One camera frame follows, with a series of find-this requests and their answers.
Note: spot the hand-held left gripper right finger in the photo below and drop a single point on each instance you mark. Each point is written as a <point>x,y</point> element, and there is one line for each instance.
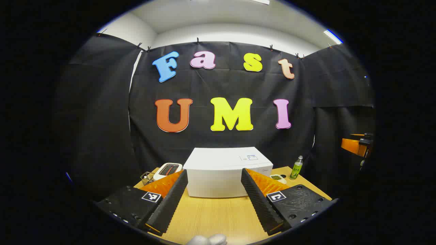
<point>260,204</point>

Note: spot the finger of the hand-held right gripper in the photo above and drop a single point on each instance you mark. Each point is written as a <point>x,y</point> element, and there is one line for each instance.
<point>350,145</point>

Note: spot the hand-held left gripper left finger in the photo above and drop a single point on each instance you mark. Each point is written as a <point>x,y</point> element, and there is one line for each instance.
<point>170,200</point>

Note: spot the white microwave oven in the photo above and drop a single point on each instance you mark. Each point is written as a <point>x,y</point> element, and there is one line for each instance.
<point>218,170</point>

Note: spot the white toaster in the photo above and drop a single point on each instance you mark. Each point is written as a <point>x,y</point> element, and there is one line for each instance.
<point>167,170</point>

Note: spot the white divided grain dish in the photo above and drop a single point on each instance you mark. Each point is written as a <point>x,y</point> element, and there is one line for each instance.
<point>277,178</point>

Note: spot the green drink bottle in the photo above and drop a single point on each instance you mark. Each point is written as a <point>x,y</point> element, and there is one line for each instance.
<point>296,169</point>

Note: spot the ceiling light panel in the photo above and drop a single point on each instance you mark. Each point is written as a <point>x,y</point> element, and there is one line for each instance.
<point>332,36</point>

